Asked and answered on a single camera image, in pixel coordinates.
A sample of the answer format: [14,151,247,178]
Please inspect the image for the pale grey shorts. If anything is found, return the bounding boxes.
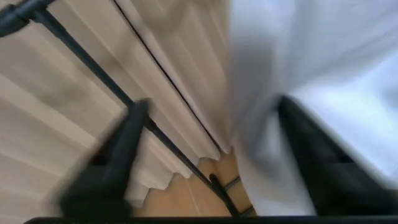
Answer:
[228,0,398,217]

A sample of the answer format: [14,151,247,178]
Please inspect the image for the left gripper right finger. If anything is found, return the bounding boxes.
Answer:
[277,95,398,217]

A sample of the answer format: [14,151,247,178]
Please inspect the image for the beige curtain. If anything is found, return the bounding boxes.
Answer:
[0,0,239,224]

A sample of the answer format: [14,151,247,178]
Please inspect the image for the black clothes rack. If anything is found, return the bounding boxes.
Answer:
[0,0,256,218]

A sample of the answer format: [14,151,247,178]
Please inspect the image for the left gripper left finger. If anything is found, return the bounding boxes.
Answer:
[46,98,150,218]

